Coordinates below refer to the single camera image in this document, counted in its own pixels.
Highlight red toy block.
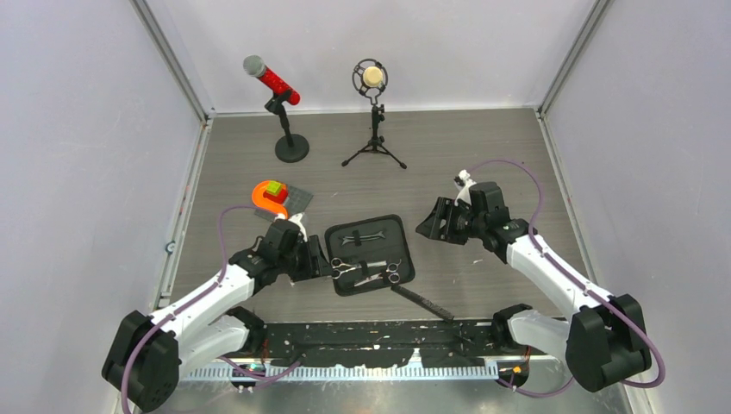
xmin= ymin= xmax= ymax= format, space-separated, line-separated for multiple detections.
xmin=264 ymin=181 xmax=289 ymax=204

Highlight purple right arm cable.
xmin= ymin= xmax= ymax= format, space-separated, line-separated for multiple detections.
xmin=465 ymin=159 xmax=667 ymax=398

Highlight lime green toy brick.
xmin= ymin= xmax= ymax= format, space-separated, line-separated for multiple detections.
xmin=266 ymin=180 xmax=286 ymax=197

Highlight grey studded base plate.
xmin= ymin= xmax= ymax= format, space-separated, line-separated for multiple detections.
xmin=254 ymin=187 xmax=313 ymax=222

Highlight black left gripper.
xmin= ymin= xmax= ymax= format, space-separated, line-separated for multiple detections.
xmin=277 ymin=235 xmax=333 ymax=282

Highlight black tool pouch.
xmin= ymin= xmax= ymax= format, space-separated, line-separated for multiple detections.
xmin=325 ymin=214 xmax=415 ymax=297

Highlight beige condenser microphone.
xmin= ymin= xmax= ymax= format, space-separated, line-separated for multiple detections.
xmin=352 ymin=58 xmax=388 ymax=96

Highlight red handheld microphone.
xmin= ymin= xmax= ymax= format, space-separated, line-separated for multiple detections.
xmin=242 ymin=55 xmax=301 ymax=105

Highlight silver thinning scissors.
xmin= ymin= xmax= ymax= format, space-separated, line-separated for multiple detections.
xmin=353 ymin=261 xmax=401 ymax=287

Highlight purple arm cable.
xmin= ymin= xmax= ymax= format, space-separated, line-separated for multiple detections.
xmin=465 ymin=159 xmax=667 ymax=398
xmin=120 ymin=205 xmax=303 ymax=414

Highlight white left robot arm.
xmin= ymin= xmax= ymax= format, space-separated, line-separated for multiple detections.
xmin=101 ymin=213 xmax=328 ymax=412

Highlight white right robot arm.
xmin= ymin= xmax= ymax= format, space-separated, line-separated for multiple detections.
xmin=415 ymin=180 xmax=652 ymax=392

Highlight black tripod microphone stand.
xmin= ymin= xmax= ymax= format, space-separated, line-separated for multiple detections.
xmin=341 ymin=104 xmax=408 ymax=169

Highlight black round-base microphone stand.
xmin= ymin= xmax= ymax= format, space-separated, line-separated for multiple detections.
xmin=265 ymin=90 xmax=309 ymax=163

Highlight black comb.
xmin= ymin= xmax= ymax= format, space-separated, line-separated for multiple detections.
xmin=390 ymin=285 xmax=454 ymax=322

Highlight silver hair scissors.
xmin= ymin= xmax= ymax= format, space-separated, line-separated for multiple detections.
xmin=330 ymin=258 xmax=390 ymax=279

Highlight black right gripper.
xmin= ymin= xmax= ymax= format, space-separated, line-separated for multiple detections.
xmin=417 ymin=197 xmax=486 ymax=247

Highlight orange curved toy slide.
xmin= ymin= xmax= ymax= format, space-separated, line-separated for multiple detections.
xmin=251 ymin=180 xmax=289 ymax=218

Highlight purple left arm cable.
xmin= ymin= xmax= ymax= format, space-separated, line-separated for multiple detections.
xmin=120 ymin=205 xmax=303 ymax=414

